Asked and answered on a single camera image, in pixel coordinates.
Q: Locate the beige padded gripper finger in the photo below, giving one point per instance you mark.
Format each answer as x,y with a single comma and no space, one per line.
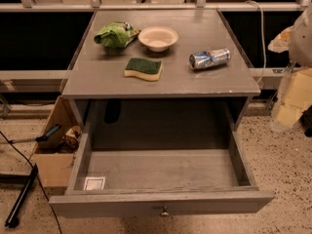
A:
281,42
294,98

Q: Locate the green and yellow sponge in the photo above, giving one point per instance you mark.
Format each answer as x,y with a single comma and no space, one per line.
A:
145,69

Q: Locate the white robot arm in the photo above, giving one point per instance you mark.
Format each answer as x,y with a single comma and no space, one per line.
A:
300,46

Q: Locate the metal drawer knob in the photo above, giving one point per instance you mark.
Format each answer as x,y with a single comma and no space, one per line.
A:
164,212

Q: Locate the open grey top drawer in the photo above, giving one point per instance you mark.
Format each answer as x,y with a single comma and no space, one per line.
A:
179,153

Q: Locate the crushed silver blue can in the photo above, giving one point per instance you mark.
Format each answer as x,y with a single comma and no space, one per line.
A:
207,59

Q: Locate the beige paper bowl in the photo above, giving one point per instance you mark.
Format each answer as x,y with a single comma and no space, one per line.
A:
158,38

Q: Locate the grey wooden cabinet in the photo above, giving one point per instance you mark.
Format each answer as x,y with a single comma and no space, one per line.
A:
98,73

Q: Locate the green chip bag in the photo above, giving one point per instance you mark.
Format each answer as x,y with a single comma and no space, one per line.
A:
117,34

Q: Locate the white label sticker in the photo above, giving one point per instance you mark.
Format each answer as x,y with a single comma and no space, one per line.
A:
94,183

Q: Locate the crumpled items in box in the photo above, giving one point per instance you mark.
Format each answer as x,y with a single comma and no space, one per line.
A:
70,141

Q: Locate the cardboard box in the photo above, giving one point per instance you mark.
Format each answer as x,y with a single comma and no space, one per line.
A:
55,168

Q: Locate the black floor bar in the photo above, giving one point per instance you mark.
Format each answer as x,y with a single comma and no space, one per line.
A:
12,220

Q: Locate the black handled tool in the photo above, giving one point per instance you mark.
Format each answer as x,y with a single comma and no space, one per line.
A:
41,138

